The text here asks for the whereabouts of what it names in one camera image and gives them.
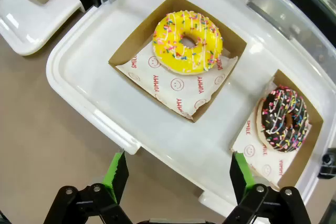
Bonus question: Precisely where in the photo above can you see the white printed paper liner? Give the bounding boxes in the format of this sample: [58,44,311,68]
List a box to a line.
[115,40,239,120]
[231,77,313,187]

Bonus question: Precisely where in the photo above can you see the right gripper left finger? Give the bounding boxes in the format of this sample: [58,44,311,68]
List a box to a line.
[46,149,133,224]

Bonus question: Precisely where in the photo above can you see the white plastic display tray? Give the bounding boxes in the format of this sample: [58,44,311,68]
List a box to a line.
[0,0,87,56]
[46,0,334,218]

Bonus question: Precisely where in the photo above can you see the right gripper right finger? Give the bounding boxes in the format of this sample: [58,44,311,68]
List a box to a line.
[223,151,313,224]

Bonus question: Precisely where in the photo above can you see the chocolate donut colourful sprinkles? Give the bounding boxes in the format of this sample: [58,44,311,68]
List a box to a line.
[256,84,312,153]

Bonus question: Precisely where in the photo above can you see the yellow sprinkled donut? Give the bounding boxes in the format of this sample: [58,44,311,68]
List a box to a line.
[152,10,224,76]

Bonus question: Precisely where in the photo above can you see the chocolate sprinkled donut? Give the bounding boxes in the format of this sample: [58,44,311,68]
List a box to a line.
[230,69,324,190]

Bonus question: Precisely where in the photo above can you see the yellow glazed donut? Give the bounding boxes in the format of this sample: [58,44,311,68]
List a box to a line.
[108,0,248,124]

